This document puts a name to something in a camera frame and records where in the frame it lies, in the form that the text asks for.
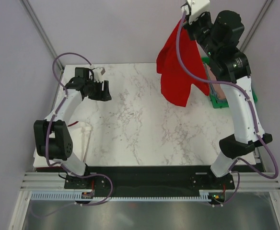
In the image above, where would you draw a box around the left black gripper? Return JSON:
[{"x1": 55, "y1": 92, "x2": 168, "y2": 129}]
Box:
[{"x1": 86, "y1": 79, "x2": 112, "y2": 102}]

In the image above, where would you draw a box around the left aluminium corner post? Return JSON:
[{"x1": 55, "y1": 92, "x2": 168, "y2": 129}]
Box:
[{"x1": 20, "y1": 0, "x2": 58, "y2": 59}]

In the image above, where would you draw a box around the folded white t shirt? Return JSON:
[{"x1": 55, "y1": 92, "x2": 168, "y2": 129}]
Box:
[{"x1": 33, "y1": 122, "x2": 92, "y2": 168}]

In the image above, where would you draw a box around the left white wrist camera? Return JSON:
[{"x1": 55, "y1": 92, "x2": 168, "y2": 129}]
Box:
[{"x1": 93, "y1": 67, "x2": 105, "y2": 82}]

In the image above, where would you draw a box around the folded dark red shirt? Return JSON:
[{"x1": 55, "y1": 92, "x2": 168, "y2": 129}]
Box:
[{"x1": 36, "y1": 166, "x2": 63, "y2": 173}]

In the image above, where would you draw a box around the green plastic bin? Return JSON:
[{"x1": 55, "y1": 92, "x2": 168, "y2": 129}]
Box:
[{"x1": 201, "y1": 56, "x2": 259, "y2": 110}]

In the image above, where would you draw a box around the aluminium corner post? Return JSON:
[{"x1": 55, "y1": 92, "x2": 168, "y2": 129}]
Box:
[
  {"x1": 238, "y1": 0, "x2": 274, "y2": 52},
  {"x1": 20, "y1": 0, "x2": 58, "y2": 59}
]

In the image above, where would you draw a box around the right aluminium corner post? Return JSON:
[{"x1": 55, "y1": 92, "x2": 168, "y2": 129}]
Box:
[{"x1": 238, "y1": 0, "x2": 274, "y2": 52}]

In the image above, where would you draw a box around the red t shirt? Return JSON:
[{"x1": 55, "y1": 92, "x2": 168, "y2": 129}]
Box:
[{"x1": 156, "y1": 25, "x2": 210, "y2": 107}]

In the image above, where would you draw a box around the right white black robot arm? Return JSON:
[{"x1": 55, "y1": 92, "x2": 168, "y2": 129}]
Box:
[{"x1": 179, "y1": 10, "x2": 272, "y2": 189}]

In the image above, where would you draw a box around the pink t shirt in bin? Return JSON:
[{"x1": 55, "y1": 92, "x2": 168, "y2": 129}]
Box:
[{"x1": 206, "y1": 66, "x2": 228, "y2": 101}]

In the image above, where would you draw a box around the white slotted cable duct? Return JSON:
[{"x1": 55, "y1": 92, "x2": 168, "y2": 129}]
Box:
[{"x1": 31, "y1": 191, "x2": 212, "y2": 202}]

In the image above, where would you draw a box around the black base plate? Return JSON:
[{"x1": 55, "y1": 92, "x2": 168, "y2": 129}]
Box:
[{"x1": 35, "y1": 165, "x2": 265, "y2": 197}]

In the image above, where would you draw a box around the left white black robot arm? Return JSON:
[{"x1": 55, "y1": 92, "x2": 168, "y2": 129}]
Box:
[{"x1": 34, "y1": 66, "x2": 112, "y2": 188}]

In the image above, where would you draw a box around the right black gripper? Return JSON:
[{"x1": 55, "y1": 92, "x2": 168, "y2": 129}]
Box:
[{"x1": 184, "y1": 9, "x2": 220, "y2": 59}]

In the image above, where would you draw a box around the aluminium front frame rail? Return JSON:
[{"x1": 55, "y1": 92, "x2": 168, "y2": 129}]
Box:
[{"x1": 20, "y1": 172, "x2": 280, "y2": 192}]

